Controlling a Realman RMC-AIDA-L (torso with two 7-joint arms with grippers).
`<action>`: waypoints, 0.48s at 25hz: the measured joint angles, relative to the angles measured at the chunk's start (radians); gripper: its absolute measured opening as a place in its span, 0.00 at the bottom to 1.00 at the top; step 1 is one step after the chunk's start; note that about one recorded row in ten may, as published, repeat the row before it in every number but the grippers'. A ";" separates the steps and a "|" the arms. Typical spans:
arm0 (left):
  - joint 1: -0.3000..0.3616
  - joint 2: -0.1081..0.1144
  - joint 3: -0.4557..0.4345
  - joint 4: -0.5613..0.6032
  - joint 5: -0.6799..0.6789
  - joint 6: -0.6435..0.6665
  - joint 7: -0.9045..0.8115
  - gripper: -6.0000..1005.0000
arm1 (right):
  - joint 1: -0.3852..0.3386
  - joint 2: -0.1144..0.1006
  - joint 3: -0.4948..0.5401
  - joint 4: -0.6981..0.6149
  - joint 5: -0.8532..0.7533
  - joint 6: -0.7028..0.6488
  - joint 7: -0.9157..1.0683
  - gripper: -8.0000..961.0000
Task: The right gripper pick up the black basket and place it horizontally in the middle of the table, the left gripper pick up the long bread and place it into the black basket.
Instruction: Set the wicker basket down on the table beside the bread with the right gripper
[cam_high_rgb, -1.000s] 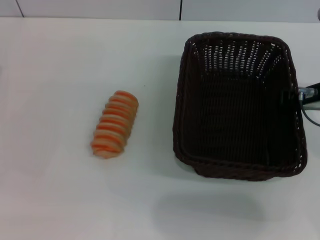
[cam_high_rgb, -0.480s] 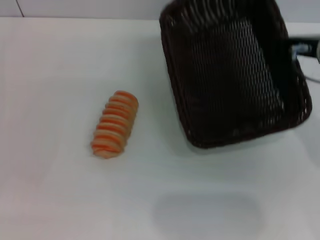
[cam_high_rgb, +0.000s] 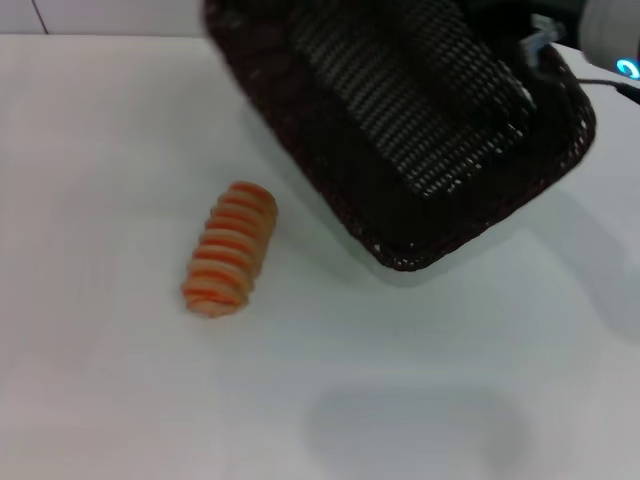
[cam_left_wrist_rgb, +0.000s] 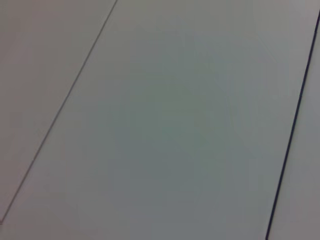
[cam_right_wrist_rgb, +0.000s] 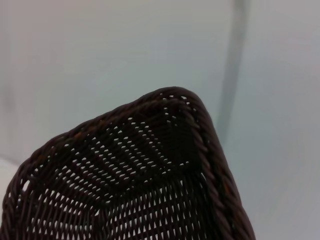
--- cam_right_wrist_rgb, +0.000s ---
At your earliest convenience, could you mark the dark brown woven basket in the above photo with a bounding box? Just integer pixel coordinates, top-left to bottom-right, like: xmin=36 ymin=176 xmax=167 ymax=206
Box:
xmin=1 ymin=86 xmax=257 ymax=240

